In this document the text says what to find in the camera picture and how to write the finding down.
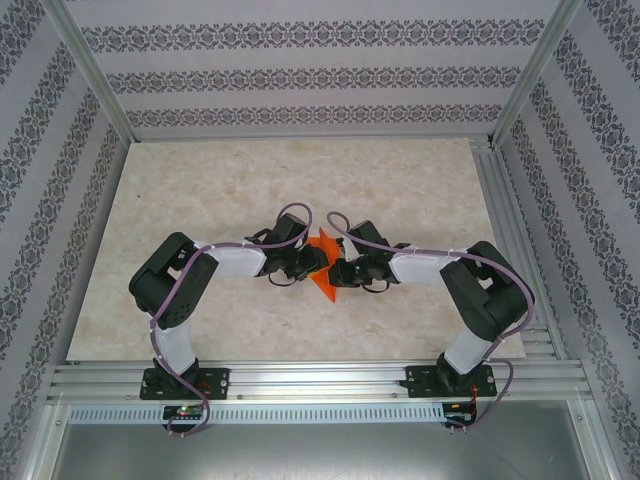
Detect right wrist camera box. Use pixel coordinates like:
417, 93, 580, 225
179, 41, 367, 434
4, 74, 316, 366
337, 236, 362, 264

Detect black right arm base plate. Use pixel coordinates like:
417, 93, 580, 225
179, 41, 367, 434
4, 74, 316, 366
405, 364, 499, 400

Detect long aluminium mounting rail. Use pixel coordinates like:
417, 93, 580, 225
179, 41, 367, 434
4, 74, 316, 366
47, 360, 589, 401

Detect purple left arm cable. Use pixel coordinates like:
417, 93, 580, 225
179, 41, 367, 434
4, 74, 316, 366
148, 201, 315, 439

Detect aluminium frame post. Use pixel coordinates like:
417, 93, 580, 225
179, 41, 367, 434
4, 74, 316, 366
43, 0, 139, 144
492, 0, 584, 146

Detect controller circuit board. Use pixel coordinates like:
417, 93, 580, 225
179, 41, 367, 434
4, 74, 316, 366
444, 402, 479, 421
163, 405, 204, 420

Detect slotted grey cable duct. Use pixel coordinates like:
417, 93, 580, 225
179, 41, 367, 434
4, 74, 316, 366
67, 403, 446, 424

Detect orange paper sheet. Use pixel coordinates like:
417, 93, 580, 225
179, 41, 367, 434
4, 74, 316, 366
304, 228, 347, 304

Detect aluminium side rail profile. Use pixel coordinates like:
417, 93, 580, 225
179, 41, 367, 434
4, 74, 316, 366
469, 139, 569, 361

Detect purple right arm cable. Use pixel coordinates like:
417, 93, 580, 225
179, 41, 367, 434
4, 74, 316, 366
326, 211, 536, 435

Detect right controller circuit board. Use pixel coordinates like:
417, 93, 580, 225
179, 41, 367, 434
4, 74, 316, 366
444, 402, 479, 421

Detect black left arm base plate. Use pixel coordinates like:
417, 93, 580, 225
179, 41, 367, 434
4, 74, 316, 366
139, 367, 231, 401

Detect aluminium frame beam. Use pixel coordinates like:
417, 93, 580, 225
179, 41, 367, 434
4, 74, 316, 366
569, 399, 616, 480
27, 402, 71, 480

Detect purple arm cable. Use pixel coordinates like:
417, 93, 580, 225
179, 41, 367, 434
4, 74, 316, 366
148, 201, 315, 439
326, 211, 536, 435

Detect left controller circuit board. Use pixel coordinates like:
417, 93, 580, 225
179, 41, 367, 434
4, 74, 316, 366
163, 405, 204, 420

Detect grey metal panel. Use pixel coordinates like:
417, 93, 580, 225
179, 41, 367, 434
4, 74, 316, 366
52, 422, 609, 480

